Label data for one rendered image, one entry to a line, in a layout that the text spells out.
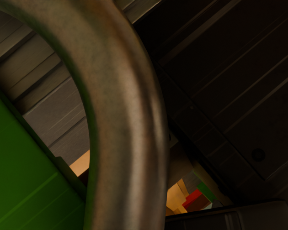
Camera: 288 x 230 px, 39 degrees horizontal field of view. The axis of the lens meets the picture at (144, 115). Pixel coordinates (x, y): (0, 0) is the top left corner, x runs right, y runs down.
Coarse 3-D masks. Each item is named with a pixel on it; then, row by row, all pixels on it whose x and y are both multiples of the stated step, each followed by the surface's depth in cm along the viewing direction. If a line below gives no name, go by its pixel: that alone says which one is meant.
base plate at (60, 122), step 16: (64, 96) 62; (32, 112) 60; (48, 112) 63; (64, 112) 67; (80, 112) 71; (32, 128) 64; (48, 128) 67; (64, 128) 71; (80, 128) 76; (48, 144) 72; (64, 144) 77; (80, 144) 82; (64, 160) 83
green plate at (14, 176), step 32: (0, 96) 18; (0, 128) 17; (0, 160) 17; (32, 160) 17; (0, 192) 17; (32, 192) 17; (64, 192) 17; (0, 224) 17; (32, 224) 17; (64, 224) 17
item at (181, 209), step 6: (198, 192) 375; (186, 198) 362; (192, 198) 365; (198, 198) 387; (204, 198) 383; (186, 204) 357; (192, 204) 392; (198, 204) 388; (204, 204) 384; (168, 210) 343; (180, 210) 338; (186, 210) 342; (192, 210) 393; (198, 210) 389
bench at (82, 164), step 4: (88, 152) 95; (84, 156) 95; (88, 156) 97; (76, 160) 94; (80, 160) 96; (84, 160) 98; (88, 160) 99; (72, 164) 94; (76, 164) 96; (80, 164) 98; (84, 164) 100; (88, 164) 102; (72, 168) 96; (76, 168) 98; (80, 168) 100; (84, 168) 102; (76, 172) 101; (80, 172) 103
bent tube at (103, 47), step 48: (0, 0) 15; (48, 0) 14; (96, 0) 14; (96, 48) 14; (144, 48) 15; (96, 96) 14; (144, 96) 14; (96, 144) 14; (144, 144) 14; (96, 192) 14; (144, 192) 14
